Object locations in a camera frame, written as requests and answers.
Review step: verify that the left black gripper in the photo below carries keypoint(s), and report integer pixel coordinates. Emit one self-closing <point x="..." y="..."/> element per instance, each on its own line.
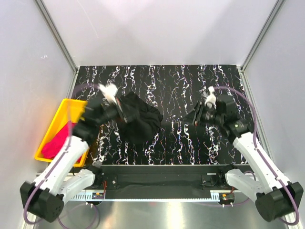
<point x="120" y="109"/>

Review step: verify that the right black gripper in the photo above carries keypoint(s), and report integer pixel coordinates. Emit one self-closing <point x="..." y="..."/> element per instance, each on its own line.
<point x="198" y="117"/>

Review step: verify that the black t shirt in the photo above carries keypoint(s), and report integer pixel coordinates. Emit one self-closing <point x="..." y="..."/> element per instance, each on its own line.
<point x="146" y="124"/>

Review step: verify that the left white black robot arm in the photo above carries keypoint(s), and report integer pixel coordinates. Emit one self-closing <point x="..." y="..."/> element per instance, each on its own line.
<point x="46" y="196"/>

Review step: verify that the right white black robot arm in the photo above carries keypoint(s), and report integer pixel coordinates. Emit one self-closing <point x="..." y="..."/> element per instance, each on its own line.
<point x="273" y="193"/>

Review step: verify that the yellow plastic bin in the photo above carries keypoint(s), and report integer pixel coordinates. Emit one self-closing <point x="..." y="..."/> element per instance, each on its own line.
<point x="51" y="133"/>

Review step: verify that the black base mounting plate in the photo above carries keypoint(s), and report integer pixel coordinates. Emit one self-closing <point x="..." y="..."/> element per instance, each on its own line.
<point x="161" y="179"/>

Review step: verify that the red t shirt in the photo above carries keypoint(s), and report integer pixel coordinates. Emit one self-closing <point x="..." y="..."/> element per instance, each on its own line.
<point x="51" y="149"/>

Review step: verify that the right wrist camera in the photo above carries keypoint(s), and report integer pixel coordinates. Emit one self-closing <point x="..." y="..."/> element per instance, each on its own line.
<point x="210" y="98"/>

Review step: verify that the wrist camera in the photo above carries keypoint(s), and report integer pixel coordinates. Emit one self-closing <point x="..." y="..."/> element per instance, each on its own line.
<point x="210" y="98"/>
<point x="109" y="91"/>

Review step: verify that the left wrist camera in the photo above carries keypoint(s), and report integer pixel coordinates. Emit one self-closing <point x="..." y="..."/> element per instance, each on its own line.
<point x="109" y="91"/>

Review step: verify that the aluminium frame rail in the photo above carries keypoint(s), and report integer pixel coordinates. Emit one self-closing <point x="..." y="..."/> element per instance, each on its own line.
<point x="233" y="178"/>

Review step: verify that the white slotted cable duct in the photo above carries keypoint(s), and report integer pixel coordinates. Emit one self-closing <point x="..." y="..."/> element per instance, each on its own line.
<point x="147" y="197"/>

